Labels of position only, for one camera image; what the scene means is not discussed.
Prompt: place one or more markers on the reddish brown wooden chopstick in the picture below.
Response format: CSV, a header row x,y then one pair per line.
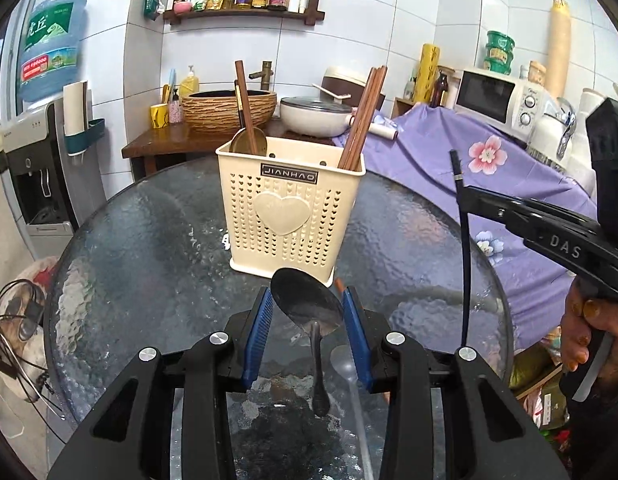
x,y
366,121

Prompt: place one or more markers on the blue water bottle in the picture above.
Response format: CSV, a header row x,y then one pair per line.
x,y
50,51

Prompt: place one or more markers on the yellow roll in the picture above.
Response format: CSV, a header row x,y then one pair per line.
x,y
427,73

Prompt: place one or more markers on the round glass table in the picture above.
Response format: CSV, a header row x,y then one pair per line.
x,y
151,268

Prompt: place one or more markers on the right hand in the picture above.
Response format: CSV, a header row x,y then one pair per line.
x,y
582,316

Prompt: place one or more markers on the clear plastic spoon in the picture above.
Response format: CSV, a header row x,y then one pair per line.
x,y
343,364

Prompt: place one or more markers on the dark brown wooden chopstick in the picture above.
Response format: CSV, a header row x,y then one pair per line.
x,y
351,155

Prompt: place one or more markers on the yellow cup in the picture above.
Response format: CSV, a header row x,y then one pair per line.
x,y
159,116

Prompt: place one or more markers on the purple floral cloth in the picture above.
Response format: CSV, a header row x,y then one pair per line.
x,y
440,155

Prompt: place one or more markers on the dark wooden side table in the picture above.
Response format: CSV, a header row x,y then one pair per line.
x,y
158,149

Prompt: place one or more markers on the paper cup stack holder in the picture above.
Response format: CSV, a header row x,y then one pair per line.
x,y
80,130

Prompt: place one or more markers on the brown white rice cooker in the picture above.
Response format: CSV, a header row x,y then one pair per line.
x,y
340,86

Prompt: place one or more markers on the wooden spoon in holder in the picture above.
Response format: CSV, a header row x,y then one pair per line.
x,y
248,140

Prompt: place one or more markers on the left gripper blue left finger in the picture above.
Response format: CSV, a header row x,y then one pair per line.
x,y
256,331

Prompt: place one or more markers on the brass faucet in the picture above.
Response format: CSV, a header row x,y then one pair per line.
x,y
264,75

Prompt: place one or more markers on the cream plastic utensil holder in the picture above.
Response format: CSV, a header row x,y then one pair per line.
x,y
289,208

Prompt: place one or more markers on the yellow soap dispenser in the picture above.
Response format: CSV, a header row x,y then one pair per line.
x,y
189,84

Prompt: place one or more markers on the white pan with lid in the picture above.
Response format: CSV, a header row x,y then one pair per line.
x,y
313,117

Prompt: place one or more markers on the tall beige paper roll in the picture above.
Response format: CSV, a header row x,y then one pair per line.
x,y
559,45

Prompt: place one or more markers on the black chopstick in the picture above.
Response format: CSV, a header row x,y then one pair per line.
x,y
465,239

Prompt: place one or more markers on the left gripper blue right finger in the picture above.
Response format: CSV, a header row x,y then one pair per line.
x,y
360,348

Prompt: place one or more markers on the green instant noodle cups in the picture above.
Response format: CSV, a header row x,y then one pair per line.
x,y
499,53

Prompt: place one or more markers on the white electric kettle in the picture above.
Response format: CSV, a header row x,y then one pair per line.
x,y
550,141

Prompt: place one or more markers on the woven basket sink bowl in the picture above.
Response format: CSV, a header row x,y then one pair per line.
x,y
217,110

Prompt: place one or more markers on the white water dispenser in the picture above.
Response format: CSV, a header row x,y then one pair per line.
x,y
55,192

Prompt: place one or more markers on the white microwave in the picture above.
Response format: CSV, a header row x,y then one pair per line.
x,y
511,105

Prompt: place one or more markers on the dark glass bottle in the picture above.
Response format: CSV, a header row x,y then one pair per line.
x,y
440,90

